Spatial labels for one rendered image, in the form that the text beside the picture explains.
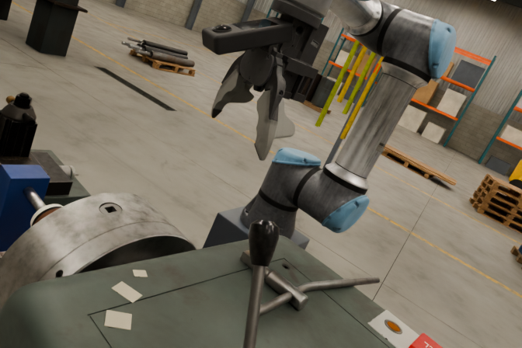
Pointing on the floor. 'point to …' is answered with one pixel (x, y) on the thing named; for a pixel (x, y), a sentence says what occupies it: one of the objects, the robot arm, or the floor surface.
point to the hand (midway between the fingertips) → (230, 137)
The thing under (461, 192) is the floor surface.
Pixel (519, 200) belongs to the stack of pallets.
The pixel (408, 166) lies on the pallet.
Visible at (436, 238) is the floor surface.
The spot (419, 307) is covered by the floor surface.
